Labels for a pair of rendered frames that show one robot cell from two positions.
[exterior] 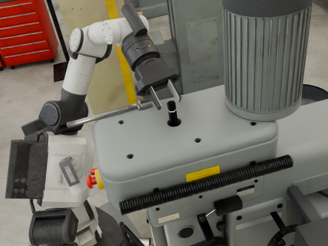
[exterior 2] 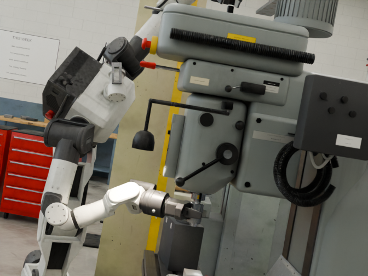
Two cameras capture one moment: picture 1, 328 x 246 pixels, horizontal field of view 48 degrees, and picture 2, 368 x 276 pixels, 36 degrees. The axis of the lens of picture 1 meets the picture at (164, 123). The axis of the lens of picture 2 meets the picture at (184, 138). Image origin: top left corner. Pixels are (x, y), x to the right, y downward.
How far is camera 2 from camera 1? 1.44 m
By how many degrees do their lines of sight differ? 35
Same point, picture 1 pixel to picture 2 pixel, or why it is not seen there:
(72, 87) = (144, 33)
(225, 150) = (263, 24)
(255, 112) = (293, 18)
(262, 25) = not seen: outside the picture
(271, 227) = not seen: hidden behind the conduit
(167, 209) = (201, 69)
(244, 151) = (278, 35)
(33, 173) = (80, 76)
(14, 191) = (59, 76)
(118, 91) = not seen: hidden behind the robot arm
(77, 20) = (137, 99)
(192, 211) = (220, 85)
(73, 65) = (153, 17)
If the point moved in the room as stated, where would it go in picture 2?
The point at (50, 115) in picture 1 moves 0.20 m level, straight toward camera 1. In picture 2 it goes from (116, 45) to (125, 42)
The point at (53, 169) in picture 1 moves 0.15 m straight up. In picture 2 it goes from (98, 84) to (104, 44)
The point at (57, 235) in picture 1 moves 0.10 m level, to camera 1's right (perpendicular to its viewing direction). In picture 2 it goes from (74, 131) to (102, 136)
